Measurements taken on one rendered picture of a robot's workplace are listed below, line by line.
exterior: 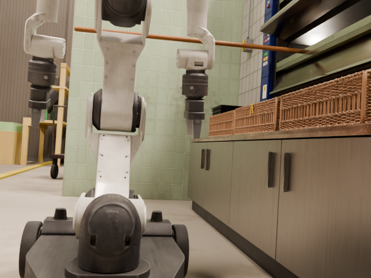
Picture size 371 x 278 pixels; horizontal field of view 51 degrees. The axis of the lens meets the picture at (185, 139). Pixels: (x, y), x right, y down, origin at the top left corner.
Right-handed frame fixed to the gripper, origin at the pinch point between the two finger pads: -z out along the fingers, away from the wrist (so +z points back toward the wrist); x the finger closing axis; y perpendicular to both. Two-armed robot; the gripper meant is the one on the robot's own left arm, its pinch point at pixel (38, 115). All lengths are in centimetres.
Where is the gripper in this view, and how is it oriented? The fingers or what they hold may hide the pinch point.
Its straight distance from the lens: 139.9
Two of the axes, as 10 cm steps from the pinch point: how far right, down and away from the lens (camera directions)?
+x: -1.8, -2.3, 9.6
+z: 1.5, -9.7, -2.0
